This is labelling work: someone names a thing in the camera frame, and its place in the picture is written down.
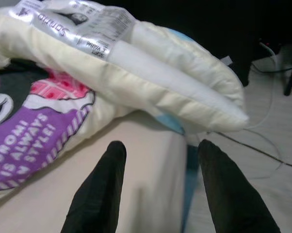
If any white floor cable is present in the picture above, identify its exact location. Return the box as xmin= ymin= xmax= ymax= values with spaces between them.
xmin=242 ymin=43 xmax=285 ymax=177

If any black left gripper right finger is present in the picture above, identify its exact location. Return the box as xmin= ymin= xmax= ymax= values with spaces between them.
xmin=198 ymin=138 xmax=282 ymax=233

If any cream Kuromi print blanket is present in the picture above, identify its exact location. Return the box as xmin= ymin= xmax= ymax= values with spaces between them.
xmin=0 ymin=0 xmax=250 ymax=195

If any cream bed mattress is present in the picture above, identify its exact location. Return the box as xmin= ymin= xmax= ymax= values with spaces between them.
xmin=0 ymin=116 xmax=188 ymax=233

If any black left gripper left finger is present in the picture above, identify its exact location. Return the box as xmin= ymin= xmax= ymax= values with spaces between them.
xmin=66 ymin=140 xmax=127 ymax=233

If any thin black floor cable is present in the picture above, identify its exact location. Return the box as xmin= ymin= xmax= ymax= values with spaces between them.
xmin=206 ymin=131 xmax=292 ymax=171

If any black tripod stand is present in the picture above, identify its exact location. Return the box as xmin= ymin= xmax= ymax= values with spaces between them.
xmin=283 ymin=57 xmax=292 ymax=97

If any black partition panel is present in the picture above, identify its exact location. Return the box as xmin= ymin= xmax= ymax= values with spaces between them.
xmin=125 ymin=0 xmax=292 ymax=88

